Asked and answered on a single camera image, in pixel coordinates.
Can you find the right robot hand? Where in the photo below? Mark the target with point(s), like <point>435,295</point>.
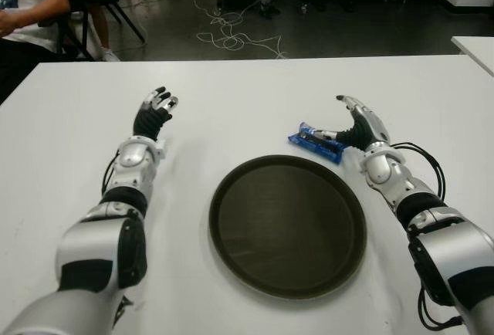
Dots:
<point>366,130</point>

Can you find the seated person in white shirt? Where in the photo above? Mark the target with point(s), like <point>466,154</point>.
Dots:
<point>23,22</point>

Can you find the round dark brown tray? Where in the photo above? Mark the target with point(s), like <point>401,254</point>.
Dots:
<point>287,231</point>

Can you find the blue Oreo cookie package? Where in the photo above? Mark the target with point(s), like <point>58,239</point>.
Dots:
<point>305,140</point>

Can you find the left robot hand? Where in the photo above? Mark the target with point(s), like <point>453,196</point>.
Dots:
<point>148,122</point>

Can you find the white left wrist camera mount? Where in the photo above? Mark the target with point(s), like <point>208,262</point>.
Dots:
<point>163,149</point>

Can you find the white side table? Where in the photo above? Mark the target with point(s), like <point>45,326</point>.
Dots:
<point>478,51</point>

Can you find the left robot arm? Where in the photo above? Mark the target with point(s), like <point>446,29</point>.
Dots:
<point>131,165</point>

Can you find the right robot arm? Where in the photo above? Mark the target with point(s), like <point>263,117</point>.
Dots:
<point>380,169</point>

